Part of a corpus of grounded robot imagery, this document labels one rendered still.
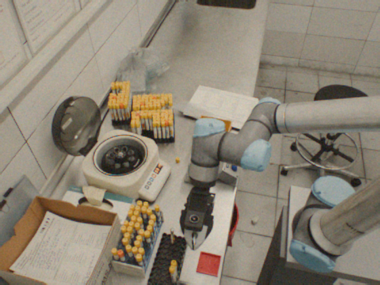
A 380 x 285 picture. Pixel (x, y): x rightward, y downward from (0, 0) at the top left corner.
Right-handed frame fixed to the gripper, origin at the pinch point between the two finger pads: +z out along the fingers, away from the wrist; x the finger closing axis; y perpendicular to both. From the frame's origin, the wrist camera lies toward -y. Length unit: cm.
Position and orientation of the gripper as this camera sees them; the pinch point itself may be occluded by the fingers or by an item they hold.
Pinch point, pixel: (193, 247)
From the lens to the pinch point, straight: 95.4
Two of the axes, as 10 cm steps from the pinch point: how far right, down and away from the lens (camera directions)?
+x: -9.7, -1.6, 1.7
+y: 2.0, -2.7, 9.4
